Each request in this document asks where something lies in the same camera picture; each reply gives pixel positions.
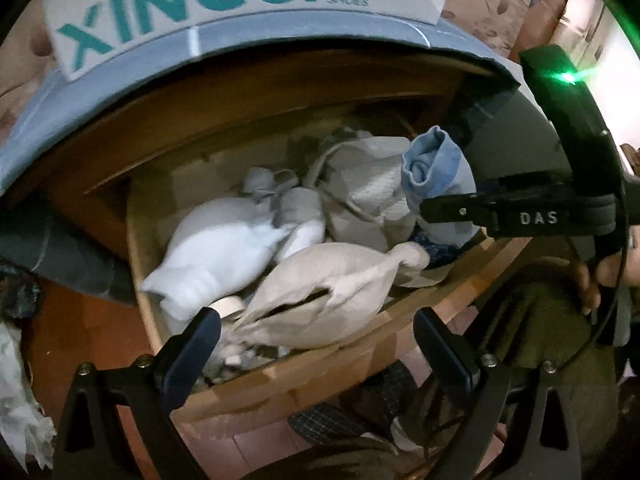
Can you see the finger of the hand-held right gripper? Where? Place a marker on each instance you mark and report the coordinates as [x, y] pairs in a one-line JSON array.
[[465, 210]]

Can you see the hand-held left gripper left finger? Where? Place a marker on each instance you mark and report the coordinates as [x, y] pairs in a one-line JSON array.
[[192, 355]]

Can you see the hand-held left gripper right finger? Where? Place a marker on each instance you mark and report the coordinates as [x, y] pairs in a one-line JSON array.
[[442, 355]]

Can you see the blue sock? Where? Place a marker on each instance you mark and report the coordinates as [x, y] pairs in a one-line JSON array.
[[435, 165]]

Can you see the wooden drawer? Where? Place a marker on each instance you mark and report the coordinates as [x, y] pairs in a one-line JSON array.
[[390, 325]]

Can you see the pale underwear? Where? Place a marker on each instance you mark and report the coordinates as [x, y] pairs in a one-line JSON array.
[[215, 255]]

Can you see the dark blue patterned underwear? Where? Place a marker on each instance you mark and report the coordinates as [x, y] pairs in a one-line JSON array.
[[445, 256]]

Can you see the person's right hand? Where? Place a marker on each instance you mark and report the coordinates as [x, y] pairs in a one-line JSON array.
[[612, 270]]

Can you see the person's olive trouser leg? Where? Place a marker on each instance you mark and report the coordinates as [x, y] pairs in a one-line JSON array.
[[540, 320]]

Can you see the dark plaid cloth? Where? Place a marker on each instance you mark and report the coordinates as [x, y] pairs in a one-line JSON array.
[[345, 420]]

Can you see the small white sock bundle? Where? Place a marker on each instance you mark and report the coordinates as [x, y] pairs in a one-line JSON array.
[[300, 220]]

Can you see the white plastic bag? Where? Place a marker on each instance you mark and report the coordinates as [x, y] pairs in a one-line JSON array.
[[20, 410]]

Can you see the blue lined cover cloth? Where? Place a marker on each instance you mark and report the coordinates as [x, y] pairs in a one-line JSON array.
[[300, 35]]

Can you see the wooden cabinet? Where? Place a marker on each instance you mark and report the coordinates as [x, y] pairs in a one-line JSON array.
[[225, 110]]

